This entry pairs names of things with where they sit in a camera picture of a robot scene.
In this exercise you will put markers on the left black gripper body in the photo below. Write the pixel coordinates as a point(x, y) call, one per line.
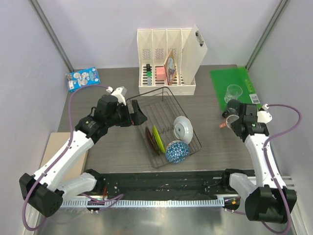
point(122, 117)

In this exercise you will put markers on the picture book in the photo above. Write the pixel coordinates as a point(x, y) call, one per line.
point(170, 67)

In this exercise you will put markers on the grey mug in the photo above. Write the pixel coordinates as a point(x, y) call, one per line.
point(232, 108)

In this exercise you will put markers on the small bottles in organizer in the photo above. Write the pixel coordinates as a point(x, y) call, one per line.
point(149, 74)

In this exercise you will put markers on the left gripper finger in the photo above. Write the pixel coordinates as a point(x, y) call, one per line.
point(135, 106)
point(138, 118)

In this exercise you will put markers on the yellow-green plate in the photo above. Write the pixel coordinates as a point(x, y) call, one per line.
point(158, 139)

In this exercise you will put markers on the dark red plate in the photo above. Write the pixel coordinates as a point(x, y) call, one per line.
point(151, 140)

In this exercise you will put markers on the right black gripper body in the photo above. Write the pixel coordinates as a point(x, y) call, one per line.
point(234, 126)

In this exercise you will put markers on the green plastic folder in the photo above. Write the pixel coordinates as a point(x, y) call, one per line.
point(221, 79)

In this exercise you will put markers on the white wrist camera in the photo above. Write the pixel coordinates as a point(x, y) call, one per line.
point(119, 93)
point(263, 115)

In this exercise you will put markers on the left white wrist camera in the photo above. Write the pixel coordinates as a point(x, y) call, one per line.
point(119, 93)

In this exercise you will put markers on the black wire dish rack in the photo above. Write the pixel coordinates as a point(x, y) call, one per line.
point(161, 109)

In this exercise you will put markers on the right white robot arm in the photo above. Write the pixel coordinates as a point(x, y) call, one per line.
point(268, 199)

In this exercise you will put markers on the white clipboard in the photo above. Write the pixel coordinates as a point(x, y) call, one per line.
point(194, 50)

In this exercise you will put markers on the perforated metal rail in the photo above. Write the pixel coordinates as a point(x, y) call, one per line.
point(84, 202)

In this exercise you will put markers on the blue picture box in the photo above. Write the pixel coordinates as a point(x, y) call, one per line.
point(81, 78)

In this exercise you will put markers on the blue patterned bowl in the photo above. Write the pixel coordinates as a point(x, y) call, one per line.
point(176, 151)

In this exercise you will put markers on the white plate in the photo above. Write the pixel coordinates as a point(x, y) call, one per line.
point(183, 129)

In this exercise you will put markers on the pink mug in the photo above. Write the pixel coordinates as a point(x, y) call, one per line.
point(228, 121)

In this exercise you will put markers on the white file organizer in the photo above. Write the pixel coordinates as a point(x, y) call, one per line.
point(159, 55)

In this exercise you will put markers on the pink box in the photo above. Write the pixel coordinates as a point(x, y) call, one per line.
point(160, 74)

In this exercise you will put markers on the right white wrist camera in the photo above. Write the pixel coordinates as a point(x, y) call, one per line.
point(263, 115)

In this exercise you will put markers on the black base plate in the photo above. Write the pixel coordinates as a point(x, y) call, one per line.
point(163, 186)

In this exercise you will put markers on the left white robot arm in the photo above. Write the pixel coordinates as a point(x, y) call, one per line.
point(44, 190)

